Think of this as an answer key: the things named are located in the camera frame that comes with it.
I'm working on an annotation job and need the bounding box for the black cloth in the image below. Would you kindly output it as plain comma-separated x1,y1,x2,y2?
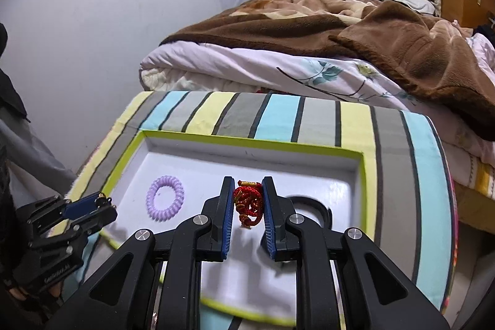
0,24,32,124

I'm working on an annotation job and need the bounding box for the person's left hand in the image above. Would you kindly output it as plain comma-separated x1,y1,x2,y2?
0,276,66,325

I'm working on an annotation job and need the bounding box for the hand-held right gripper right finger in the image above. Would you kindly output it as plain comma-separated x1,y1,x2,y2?
261,176,451,330

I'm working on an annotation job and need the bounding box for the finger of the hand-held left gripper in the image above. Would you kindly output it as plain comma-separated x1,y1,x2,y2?
26,192,114,235
28,205,118,258

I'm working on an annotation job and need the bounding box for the purple spiral hair tie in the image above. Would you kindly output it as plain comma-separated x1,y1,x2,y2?
146,175,185,224

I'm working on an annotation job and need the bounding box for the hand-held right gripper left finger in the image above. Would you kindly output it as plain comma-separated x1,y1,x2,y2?
44,176,236,330

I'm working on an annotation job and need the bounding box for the grey cloth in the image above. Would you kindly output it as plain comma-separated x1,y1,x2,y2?
0,117,77,196

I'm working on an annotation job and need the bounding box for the black bag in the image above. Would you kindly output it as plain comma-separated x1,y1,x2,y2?
472,11,495,41

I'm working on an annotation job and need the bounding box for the brown fleece blanket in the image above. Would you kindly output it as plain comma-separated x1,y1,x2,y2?
160,0,495,142

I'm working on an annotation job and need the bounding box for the striped mattress cover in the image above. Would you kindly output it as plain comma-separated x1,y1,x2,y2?
64,90,458,330

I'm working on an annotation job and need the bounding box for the green cardboard tray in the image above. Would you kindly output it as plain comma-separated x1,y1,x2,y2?
64,129,377,328

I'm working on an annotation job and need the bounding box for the yellow mattress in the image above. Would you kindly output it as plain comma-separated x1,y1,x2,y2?
455,160,495,208

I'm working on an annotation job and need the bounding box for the white floral quilt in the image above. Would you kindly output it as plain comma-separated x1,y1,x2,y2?
139,33,495,199

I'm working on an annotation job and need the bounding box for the red knotted cord bracelet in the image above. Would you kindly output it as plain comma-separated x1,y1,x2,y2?
232,179,265,229

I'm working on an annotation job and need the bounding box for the black wristband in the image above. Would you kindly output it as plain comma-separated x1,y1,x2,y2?
288,195,334,231

